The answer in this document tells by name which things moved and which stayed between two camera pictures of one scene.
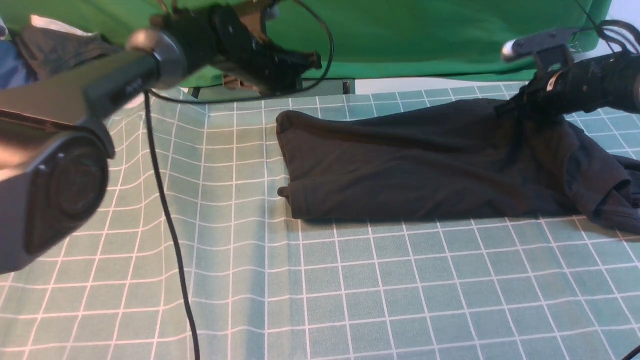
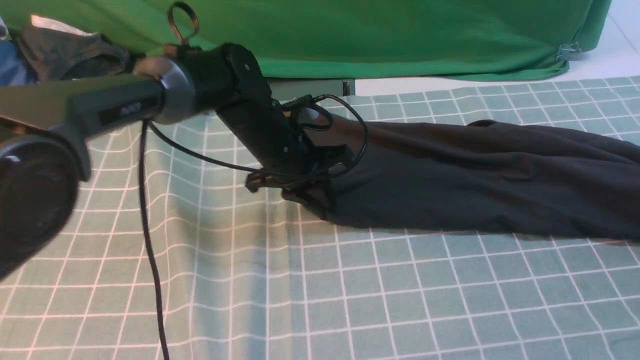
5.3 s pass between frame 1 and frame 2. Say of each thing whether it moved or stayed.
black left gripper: moved
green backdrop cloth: stayed
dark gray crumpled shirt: stayed
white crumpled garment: stayed
